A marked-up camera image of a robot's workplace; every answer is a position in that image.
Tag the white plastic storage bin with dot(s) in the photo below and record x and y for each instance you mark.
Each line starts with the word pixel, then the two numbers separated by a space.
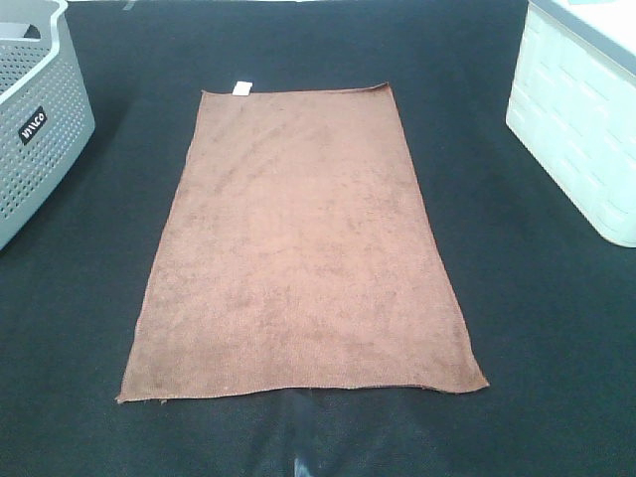
pixel 572 105

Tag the grey perforated plastic basket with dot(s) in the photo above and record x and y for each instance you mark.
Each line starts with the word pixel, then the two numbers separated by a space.
pixel 46 117

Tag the brown microfiber towel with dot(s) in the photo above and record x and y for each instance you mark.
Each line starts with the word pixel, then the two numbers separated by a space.
pixel 298 254

